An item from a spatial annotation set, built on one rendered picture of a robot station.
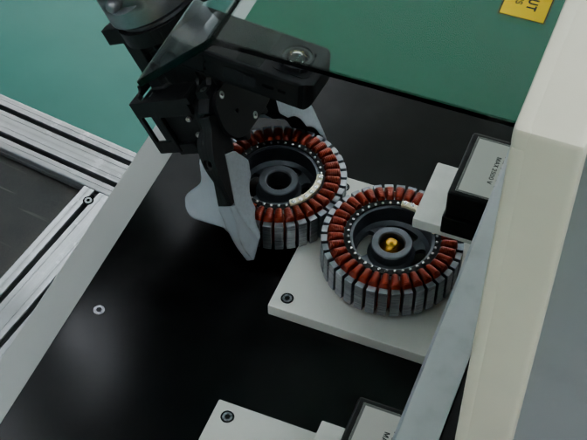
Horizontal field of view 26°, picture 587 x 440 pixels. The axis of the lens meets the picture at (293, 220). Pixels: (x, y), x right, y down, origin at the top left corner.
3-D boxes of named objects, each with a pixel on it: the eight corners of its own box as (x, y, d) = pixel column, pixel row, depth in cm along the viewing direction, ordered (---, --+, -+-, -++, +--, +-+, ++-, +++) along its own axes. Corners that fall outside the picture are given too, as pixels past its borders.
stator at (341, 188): (183, 208, 106) (181, 178, 103) (270, 133, 111) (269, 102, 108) (287, 275, 101) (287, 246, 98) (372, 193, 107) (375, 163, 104)
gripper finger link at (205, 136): (241, 199, 101) (226, 91, 100) (258, 198, 100) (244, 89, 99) (203, 209, 97) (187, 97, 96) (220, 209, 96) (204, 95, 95)
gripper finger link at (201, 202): (208, 259, 104) (192, 147, 103) (265, 258, 101) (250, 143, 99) (183, 267, 102) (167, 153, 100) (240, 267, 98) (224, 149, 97)
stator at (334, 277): (385, 344, 97) (388, 315, 94) (291, 256, 102) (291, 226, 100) (489, 270, 101) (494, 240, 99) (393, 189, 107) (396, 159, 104)
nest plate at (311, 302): (267, 313, 100) (266, 305, 99) (334, 182, 109) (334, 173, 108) (449, 374, 97) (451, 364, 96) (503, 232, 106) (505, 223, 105)
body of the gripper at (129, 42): (207, 101, 107) (134, -16, 100) (287, 93, 102) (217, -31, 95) (162, 162, 103) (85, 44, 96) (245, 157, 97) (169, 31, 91)
